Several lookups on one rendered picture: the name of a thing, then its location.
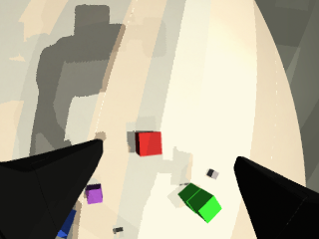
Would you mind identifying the red block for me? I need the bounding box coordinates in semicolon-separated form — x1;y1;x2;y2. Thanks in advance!
136;131;162;156

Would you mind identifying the dark green block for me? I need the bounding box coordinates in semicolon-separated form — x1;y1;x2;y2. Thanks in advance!
178;183;200;214
187;188;222;223

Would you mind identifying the purple block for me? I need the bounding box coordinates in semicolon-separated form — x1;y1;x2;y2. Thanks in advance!
85;183;103;204

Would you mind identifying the blue block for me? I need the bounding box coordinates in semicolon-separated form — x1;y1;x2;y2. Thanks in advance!
57;210;76;239

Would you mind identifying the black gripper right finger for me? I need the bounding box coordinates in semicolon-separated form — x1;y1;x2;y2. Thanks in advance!
234;155;319;239

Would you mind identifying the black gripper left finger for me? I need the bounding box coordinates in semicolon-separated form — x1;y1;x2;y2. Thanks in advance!
0;139;104;239

